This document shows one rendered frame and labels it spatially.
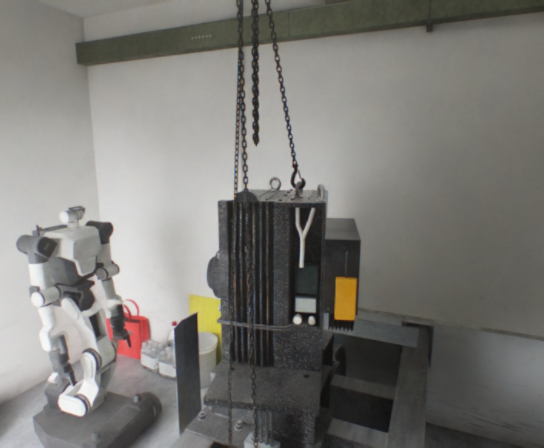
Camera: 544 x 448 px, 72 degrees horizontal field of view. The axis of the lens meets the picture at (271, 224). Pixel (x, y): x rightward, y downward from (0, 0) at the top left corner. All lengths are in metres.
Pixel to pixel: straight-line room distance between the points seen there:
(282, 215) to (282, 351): 0.58
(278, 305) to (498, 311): 1.57
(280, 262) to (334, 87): 1.46
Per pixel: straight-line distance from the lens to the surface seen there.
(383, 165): 2.55
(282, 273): 1.53
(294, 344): 1.64
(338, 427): 1.82
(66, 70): 3.62
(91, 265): 2.41
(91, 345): 2.51
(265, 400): 1.53
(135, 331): 3.59
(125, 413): 2.78
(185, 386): 1.94
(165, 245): 3.29
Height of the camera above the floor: 1.80
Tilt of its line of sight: 11 degrees down
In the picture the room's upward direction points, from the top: straight up
